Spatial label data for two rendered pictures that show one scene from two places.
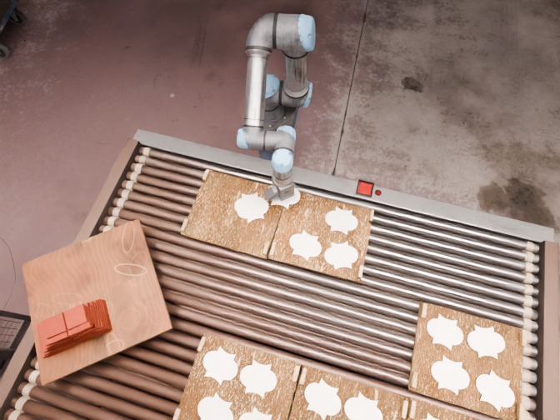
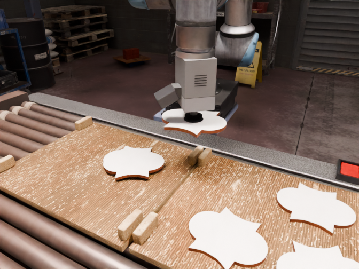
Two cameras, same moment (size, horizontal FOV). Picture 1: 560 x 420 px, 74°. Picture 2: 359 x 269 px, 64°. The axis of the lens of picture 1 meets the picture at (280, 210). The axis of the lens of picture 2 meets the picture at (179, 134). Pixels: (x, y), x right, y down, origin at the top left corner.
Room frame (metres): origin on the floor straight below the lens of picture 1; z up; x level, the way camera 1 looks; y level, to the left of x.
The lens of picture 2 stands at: (0.12, -0.08, 1.35)
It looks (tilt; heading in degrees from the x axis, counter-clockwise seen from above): 28 degrees down; 10
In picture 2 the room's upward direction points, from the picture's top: straight up
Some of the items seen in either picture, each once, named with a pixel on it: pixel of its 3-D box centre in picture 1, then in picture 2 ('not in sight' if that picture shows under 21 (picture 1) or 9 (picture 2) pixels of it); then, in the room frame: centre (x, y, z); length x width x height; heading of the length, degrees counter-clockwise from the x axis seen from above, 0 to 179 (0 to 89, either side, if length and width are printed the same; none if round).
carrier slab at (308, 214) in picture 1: (322, 233); (270, 225); (0.56, -0.19, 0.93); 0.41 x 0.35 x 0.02; 72
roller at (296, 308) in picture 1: (295, 308); not in sight; (0.24, -0.04, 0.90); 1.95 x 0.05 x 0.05; 71
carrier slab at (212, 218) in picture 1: (235, 212); (102, 167); (0.69, 0.21, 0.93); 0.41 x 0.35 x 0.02; 70
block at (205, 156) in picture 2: not in sight; (204, 157); (0.74, -0.04, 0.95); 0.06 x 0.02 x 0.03; 162
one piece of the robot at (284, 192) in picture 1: (277, 186); (183, 77); (0.69, 0.00, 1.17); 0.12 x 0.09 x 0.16; 113
